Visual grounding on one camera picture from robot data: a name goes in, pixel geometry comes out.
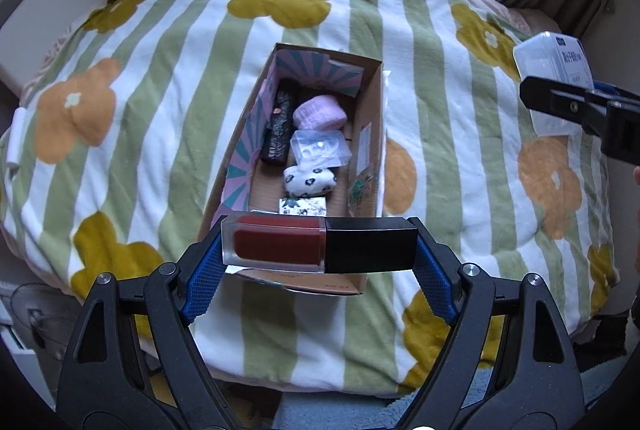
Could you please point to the grey electric fan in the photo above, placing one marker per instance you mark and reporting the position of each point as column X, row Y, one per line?
column 40, row 320

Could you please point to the clear plastic case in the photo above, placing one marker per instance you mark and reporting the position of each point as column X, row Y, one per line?
column 317, row 150

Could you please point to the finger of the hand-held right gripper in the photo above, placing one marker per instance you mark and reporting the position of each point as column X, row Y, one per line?
column 617, row 90
column 560, row 102

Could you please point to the floral striped blanket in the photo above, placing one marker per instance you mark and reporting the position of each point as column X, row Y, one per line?
column 450, row 150

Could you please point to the purple fluffy puff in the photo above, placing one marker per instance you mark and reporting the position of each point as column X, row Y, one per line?
column 320, row 112

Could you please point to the white floral pouch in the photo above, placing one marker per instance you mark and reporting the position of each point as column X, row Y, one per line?
column 310, row 180

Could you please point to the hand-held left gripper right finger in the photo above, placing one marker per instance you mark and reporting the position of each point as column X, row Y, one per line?
column 437, row 280

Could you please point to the white plastic box blue label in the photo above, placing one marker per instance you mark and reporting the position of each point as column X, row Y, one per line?
column 550, row 57

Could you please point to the red lipstick with black cap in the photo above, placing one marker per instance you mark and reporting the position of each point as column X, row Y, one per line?
column 320, row 246

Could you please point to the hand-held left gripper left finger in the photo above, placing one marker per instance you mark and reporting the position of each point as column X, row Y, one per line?
column 210, row 275

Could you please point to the black garbage bag roll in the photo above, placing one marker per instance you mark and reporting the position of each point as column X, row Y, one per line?
column 280, row 130

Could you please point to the patterned cardboard box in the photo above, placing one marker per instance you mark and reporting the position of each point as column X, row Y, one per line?
column 370, row 120

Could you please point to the floral tissue pack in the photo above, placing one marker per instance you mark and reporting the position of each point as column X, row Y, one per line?
column 302, row 205

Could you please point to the white plastic object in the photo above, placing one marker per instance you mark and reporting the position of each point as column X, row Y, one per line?
column 17, row 137

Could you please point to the blue fluffy rug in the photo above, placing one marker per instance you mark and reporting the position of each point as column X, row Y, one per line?
column 500, row 410

